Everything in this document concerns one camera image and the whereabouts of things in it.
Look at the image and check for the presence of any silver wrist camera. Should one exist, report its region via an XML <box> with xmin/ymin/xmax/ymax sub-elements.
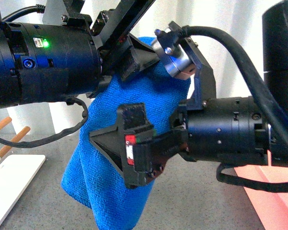
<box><xmin>152</xmin><ymin>21</ymin><xmax>216</xmax><ymax>110</ymax></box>

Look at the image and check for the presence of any thin black cable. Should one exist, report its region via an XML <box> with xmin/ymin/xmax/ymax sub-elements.
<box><xmin>0</xmin><ymin>97</ymin><xmax>89</xmax><ymax>149</ymax></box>

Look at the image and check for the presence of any black cable loop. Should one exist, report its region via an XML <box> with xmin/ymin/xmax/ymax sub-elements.
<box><xmin>216</xmin><ymin>162</ymin><xmax>288</xmax><ymax>193</ymax></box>

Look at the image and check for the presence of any white rack base plate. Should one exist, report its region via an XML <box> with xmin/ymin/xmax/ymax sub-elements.
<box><xmin>0</xmin><ymin>154</ymin><xmax>46</xmax><ymax>225</ymax></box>

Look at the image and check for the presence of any pink plastic tray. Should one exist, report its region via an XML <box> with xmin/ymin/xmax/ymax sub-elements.
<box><xmin>235</xmin><ymin>152</ymin><xmax>288</xmax><ymax>230</ymax></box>

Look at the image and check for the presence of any blue microfiber cloth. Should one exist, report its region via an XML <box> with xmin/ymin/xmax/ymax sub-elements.
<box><xmin>61</xmin><ymin>62</ymin><xmax>190</xmax><ymax>230</ymax></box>

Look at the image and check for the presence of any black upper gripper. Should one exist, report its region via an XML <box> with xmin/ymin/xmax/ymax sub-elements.
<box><xmin>43</xmin><ymin>0</ymin><xmax>159</xmax><ymax>98</ymax></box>

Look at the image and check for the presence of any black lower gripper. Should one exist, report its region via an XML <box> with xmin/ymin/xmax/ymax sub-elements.
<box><xmin>89</xmin><ymin>103</ymin><xmax>188</xmax><ymax>189</ymax></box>

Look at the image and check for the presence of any thick black cable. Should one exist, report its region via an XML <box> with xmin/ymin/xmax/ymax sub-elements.
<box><xmin>182</xmin><ymin>25</ymin><xmax>288</xmax><ymax>159</ymax></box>

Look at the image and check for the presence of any wooden rack rod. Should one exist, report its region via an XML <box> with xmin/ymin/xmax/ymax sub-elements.
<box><xmin>0</xmin><ymin>117</ymin><xmax>12</xmax><ymax>130</ymax></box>
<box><xmin>0</xmin><ymin>126</ymin><xmax>31</xmax><ymax>160</ymax></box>

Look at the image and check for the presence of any black cylinder at right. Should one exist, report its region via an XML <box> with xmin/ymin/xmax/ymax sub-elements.
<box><xmin>262</xmin><ymin>0</ymin><xmax>288</xmax><ymax>115</ymax></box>

